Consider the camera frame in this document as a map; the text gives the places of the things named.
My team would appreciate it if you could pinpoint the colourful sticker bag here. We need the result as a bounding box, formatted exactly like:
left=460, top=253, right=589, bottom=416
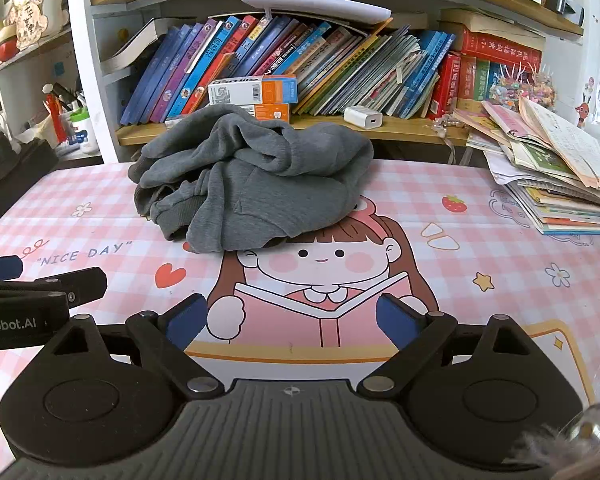
left=487, top=62, right=557, bottom=112

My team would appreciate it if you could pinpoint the white bottle with blue label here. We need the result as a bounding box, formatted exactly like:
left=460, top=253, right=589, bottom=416
left=70, top=107, right=102, bottom=157

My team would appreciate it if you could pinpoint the white side shelf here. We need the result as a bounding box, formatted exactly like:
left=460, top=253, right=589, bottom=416
left=0, top=0, right=107, bottom=161

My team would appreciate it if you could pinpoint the white desk lamp head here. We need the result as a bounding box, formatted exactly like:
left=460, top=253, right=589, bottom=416
left=238, top=0, right=394, bottom=26

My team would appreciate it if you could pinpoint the pile of workbooks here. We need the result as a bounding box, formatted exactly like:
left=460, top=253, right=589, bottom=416
left=452, top=95, right=600, bottom=237

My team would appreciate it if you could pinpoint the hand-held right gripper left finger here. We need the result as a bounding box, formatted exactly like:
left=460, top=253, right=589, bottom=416
left=39, top=293, right=227, bottom=402

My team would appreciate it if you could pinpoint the bead bracelet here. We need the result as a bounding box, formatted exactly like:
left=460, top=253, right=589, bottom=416
left=431, top=114, right=464, bottom=137

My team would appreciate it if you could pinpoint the orange and white box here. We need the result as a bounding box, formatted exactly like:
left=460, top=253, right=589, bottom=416
left=208, top=75, right=299, bottom=107
left=250, top=102, right=291, bottom=124

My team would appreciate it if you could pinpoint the row of shelf books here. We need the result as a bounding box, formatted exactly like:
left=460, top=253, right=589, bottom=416
left=100, top=7, right=544, bottom=127

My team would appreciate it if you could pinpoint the wooden bookshelf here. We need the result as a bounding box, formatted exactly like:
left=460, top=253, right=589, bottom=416
left=65, top=0, right=588, bottom=163

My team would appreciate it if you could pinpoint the cartoon figure ornament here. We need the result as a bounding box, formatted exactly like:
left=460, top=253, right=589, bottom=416
left=7, top=0, right=69, bottom=52

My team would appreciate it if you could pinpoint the grey fur charm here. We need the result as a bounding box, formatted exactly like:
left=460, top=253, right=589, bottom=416
left=510, top=400, right=600, bottom=480

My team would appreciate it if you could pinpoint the pink cartoon desk mat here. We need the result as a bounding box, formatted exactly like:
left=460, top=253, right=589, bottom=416
left=0, top=160, right=600, bottom=461

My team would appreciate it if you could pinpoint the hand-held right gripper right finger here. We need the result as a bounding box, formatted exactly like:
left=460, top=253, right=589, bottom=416
left=356, top=293, right=549, bottom=402

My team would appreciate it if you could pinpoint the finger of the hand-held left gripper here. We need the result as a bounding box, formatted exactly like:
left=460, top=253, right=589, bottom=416
left=0, top=266, right=109, bottom=307
left=0, top=255, right=24, bottom=281

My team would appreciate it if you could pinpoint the white charger plug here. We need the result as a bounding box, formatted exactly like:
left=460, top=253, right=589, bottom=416
left=343, top=106, right=384, bottom=129

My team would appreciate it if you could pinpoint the grey sweatshirt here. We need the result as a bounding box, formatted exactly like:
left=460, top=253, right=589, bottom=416
left=127, top=102, right=376, bottom=256

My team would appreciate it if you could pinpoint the deer wall sticker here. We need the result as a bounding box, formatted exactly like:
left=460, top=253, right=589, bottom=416
left=574, top=77, right=599, bottom=129

